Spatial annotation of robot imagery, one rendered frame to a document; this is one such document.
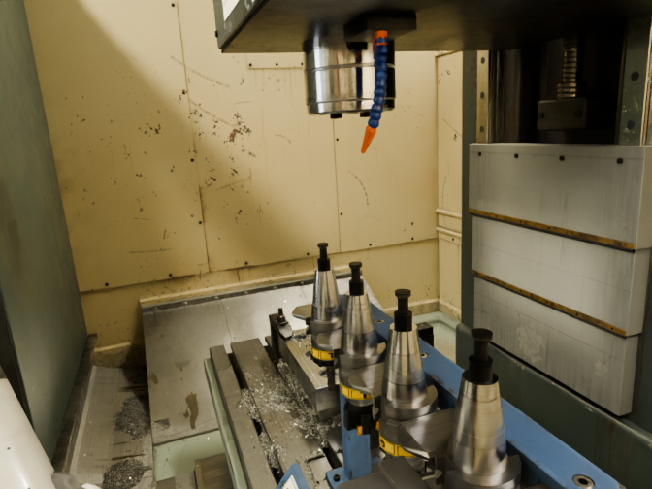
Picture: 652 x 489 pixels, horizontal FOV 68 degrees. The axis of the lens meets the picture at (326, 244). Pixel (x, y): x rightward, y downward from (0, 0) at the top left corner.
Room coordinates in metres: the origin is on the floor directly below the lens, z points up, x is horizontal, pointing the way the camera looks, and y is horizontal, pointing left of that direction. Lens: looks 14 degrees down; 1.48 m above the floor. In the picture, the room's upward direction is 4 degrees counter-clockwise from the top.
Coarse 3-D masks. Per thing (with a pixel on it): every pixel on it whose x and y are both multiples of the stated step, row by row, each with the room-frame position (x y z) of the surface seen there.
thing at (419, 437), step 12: (408, 420) 0.39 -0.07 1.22; (420, 420) 0.39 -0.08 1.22; (432, 420) 0.39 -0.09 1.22; (444, 420) 0.38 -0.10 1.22; (408, 432) 0.37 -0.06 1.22; (420, 432) 0.37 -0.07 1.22; (432, 432) 0.37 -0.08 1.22; (444, 432) 0.37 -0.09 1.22; (408, 444) 0.36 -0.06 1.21; (420, 444) 0.35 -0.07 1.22; (432, 444) 0.35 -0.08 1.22; (420, 456) 0.34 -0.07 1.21; (432, 456) 0.34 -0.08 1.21
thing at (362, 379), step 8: (360, 368) 0.49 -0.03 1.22; (368, 368) 0.49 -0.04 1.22; (376, 368) 0.49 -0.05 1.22; (352, 376) 0.47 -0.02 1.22; (360, 376) 0.47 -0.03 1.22; (368, 376) 0.47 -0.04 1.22; (376, 376) 0.47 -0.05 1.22; (352, 384) 0.46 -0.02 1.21; (360, 384) 0.46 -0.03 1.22; (368, 384) 0.45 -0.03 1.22; (368, 392) 0.45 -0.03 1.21
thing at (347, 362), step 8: (336, 344) 0.53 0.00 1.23; (384, 344) 0.53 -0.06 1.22; (336, 352) 0.52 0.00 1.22; (344, 352) 0.51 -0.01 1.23; (376, 352) 0.51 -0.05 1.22; (384, 352) 0.51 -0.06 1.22; (336, 360) 0.53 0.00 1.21; (344, 360) 0.50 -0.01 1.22; (352, 360) 0.50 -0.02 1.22; (360, 360) 0.50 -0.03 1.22; (368, 360) 0.50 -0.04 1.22; (376, 360) 0.50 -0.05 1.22; (384, 360) 0.52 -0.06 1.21; (336, 368) 0.52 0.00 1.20; (344, 368) 0.51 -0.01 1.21; (352, 368) 0.50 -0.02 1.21
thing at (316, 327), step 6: (306, 318) 0.62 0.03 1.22; (312, 318) 0.62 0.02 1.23; (342, 318) 0.61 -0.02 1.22; (306, 324) 0.62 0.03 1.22; (312, 324) 0.61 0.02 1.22; (318, 324) 0.60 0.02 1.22; (324, 324) 0.60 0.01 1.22; (330, 324) 0.60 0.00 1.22; (336, 324) 0.60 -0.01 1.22; (306, 330) 0.63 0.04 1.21; (312, 330) 0.62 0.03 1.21; (318, 330) 0.60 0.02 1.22; (324, 330) 0.60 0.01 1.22; (330, 330) 0.60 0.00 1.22; (312, 336) 0.61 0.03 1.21
